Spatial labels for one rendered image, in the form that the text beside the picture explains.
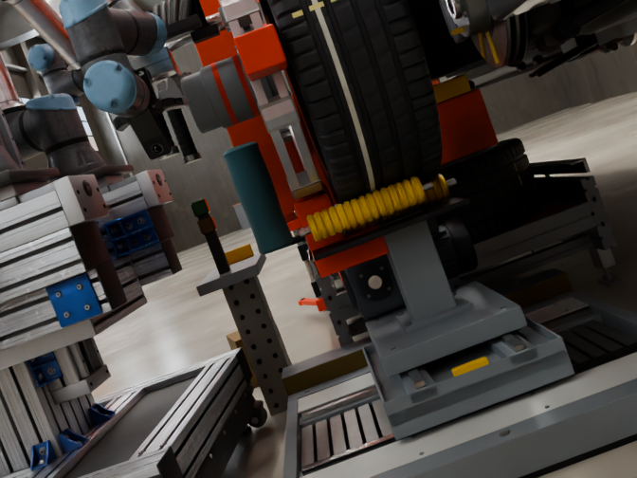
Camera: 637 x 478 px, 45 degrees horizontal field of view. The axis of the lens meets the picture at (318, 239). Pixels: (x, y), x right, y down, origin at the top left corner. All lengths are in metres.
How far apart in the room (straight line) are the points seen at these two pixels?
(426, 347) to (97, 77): 0.81
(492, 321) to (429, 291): 0.19
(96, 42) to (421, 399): 0.85
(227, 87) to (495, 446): 0.89
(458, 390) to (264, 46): 0.72
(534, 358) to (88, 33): 0.97
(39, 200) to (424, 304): 0.82
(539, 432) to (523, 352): 0.18
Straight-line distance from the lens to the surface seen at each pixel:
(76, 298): 1.59
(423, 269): 1.71
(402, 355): 1.58
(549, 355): 1.53
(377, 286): 1.92
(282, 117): 1.46
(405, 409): 1.49
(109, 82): 1.25
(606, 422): 1.43
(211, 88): 1.68
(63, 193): 1.53
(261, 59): 1.38
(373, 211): 1.59
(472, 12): 1.68
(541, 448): 1.41
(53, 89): 2.43
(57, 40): 2.30
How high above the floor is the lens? 0.61
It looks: 4 degrees down
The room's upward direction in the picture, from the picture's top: 21 degrees counter-clockwise
